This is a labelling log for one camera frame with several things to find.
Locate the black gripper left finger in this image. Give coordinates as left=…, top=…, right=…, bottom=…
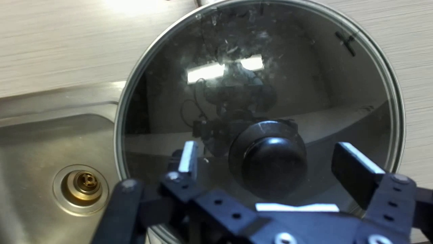
left=92, top=139, right=267, bottom=244

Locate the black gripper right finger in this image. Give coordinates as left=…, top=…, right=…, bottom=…
left=330, top=141, right=433, bottom=244

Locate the glass lid with black knob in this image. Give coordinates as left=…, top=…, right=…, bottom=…
left=112, top=0, right=406, bottom=244

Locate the black cooking pot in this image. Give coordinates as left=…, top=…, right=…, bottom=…
left=117, top=0, right=400, bottom=214

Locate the brass sink drain strainer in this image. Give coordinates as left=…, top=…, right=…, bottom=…
left=51, top=163, right=111, bottom=217

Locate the stainless steel double sink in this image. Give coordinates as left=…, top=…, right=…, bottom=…
left=0, top=80, right=128, bottom=244

